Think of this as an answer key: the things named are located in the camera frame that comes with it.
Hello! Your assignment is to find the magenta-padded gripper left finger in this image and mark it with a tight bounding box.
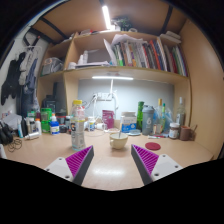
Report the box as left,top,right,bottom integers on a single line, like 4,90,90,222
44,145,95,186

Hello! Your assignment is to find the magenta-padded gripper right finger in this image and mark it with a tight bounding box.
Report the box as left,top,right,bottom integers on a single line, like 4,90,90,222
130,143,184,186

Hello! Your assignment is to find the clear yellow-capped drink bottle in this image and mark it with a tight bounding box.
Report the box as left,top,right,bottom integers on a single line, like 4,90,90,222
70,99,87,152

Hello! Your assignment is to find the flat round red coaster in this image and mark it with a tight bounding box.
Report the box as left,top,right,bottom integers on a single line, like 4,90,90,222
144,142,162,151

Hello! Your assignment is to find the grey-blue tube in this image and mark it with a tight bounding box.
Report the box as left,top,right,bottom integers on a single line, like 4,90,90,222
127,129,142,137

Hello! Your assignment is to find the cream ceramic cup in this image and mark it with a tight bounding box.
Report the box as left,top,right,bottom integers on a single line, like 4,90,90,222
109,131,129,150

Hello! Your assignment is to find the small white labelled jar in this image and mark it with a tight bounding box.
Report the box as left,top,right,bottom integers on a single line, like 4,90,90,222
87,116,97,132

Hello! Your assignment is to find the white spoon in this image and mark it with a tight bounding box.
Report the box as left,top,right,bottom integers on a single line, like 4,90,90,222
117,117,125,139

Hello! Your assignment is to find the white tape roll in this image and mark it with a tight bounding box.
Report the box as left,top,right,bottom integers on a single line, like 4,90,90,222
95,122,108,131

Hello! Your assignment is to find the grey shaker bottle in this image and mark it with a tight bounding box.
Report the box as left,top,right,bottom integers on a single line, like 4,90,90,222
141,105,155,136

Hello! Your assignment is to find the white and blue carton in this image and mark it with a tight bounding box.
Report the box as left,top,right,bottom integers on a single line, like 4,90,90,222
120,111,138,134

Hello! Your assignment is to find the blue-capped white bottle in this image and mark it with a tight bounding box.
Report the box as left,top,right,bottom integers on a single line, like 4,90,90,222
49,121,60,136

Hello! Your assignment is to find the white-lidded brown spread jar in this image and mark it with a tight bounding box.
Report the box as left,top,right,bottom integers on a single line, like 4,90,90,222
168,122,181,140

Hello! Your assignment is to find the green glass bottle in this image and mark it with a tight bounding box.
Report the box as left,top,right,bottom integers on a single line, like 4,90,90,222
136,101,145,131

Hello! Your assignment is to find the blue plastic bag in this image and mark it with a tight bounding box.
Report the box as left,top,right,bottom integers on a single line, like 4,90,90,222
153,106,174,134

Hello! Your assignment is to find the brown mug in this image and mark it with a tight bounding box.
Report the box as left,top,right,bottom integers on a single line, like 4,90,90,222
179,125,194,141

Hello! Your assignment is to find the magenta pouch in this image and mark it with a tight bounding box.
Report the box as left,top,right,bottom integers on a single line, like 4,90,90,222
101,109,115,130

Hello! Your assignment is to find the gold-capped clear bottle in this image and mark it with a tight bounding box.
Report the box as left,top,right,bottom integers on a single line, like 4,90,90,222
156,98,163,134

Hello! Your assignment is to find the green lidded container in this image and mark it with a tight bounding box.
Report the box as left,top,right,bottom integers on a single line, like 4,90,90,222
40,107,53,134

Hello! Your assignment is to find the clear glass bottle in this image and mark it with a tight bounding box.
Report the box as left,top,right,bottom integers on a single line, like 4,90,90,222
176,96,187,127

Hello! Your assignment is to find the black box device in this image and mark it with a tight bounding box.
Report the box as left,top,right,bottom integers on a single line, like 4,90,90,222
42,95,58,111

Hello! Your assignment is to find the white led light bar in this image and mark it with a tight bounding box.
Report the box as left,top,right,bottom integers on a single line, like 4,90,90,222
91,75,134,81

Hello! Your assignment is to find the wooden shelf unit with books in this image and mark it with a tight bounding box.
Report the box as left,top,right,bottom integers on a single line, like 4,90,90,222
36,29,193,134

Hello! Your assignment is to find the light grey hanging garment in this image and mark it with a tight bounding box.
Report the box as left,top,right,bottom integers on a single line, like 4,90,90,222
18,46,43,101

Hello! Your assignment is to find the black hanging garment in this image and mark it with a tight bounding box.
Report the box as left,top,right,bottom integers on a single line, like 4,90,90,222
0,59,26,106

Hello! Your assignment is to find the ceiling tube light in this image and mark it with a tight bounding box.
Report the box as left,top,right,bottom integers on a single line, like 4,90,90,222
101,4,113,31

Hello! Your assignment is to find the white wall power strip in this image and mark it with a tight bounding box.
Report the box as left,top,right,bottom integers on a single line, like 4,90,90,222
95,92,114,102

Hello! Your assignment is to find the white charging cable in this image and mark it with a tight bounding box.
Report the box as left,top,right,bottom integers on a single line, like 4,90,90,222
109,79,120,116

